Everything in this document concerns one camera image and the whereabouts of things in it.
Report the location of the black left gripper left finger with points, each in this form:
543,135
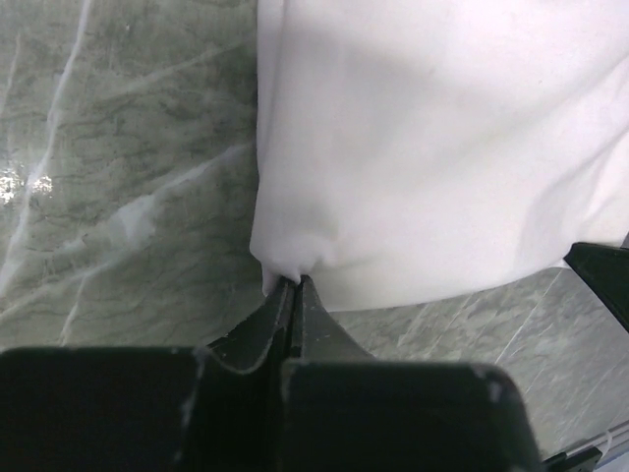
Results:
205,408

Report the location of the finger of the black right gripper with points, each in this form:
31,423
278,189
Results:
606,271
585,460

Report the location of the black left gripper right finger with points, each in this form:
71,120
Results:
344,410

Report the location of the white Coca-Cola t-shirt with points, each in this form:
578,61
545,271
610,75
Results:
414,151

